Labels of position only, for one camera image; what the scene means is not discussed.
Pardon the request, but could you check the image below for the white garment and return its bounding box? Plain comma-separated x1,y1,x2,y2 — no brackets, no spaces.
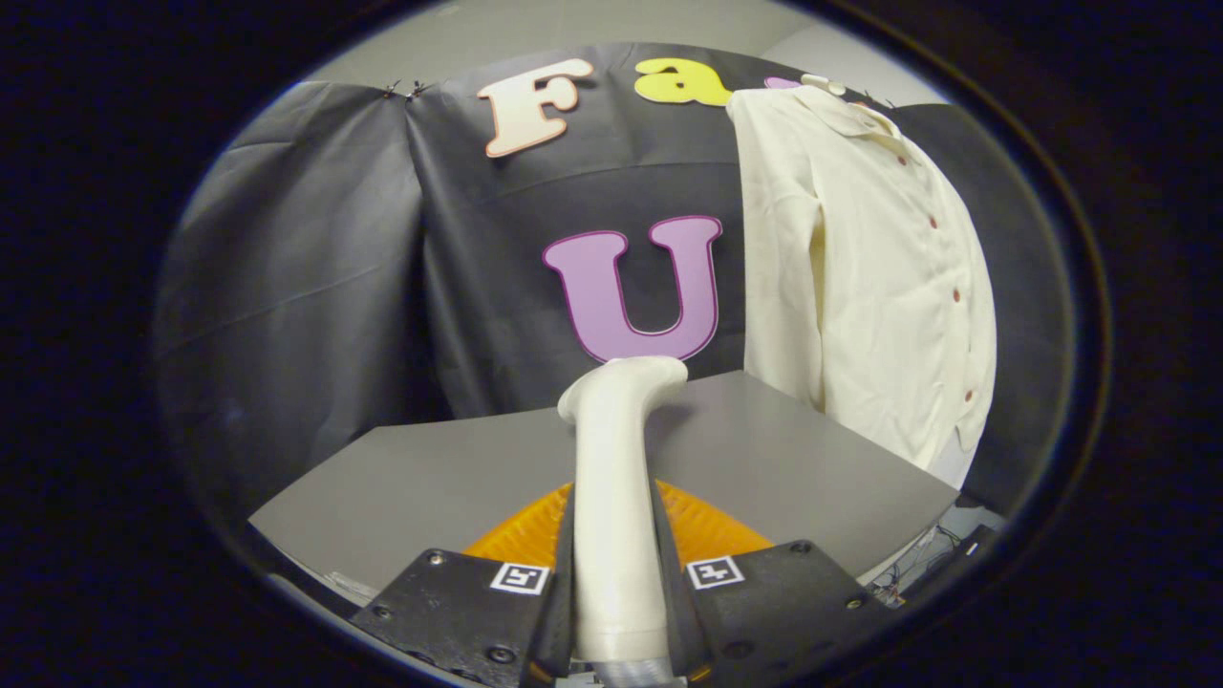
922,425,985,490

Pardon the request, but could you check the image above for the white garment steamer head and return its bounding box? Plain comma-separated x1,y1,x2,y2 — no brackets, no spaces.
557,356,691,670

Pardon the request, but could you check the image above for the tangle of black cables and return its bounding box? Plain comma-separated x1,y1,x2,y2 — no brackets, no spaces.
865,524,1004,605

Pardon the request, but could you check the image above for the black backdrop cloth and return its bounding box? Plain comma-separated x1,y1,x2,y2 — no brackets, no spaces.
153,41,1076,522

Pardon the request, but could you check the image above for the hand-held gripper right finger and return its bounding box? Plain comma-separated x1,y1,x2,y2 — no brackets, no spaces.
650,478,894,684

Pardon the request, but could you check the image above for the grey top white cabinet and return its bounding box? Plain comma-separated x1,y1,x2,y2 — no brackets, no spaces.
247,371,961,613

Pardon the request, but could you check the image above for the cream button-up shirt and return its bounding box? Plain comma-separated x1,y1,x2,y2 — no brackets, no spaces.
726,84,998,474

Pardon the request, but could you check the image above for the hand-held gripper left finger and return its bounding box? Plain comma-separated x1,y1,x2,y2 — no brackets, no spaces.
349,483,579,688

